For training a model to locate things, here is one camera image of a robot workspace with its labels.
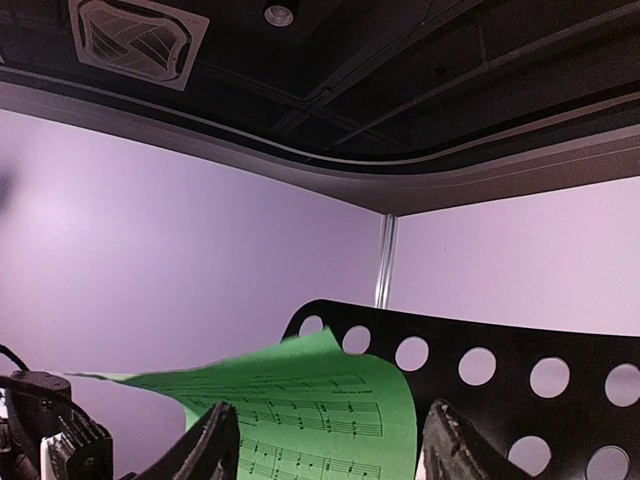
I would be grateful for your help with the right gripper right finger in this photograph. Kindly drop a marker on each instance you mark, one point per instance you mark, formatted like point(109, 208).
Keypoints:
point(453, 449)

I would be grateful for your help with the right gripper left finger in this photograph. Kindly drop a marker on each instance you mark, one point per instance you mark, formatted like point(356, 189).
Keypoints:
point(208, 450)

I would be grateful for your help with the green sheet music page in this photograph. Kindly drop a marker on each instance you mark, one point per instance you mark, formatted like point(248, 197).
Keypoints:
point(305, 408)

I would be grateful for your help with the black music stand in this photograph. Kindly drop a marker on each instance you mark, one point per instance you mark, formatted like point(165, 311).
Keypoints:
point(558, 405)

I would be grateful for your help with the ceiling air vent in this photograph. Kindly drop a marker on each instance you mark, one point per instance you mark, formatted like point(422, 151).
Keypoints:
point(146, 40)

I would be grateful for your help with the ceiling spot light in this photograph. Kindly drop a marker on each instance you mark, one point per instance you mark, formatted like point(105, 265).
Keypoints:
point(278, 15)

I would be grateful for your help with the right aluminium corner post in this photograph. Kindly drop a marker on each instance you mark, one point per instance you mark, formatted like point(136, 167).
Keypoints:
point(388, 235)

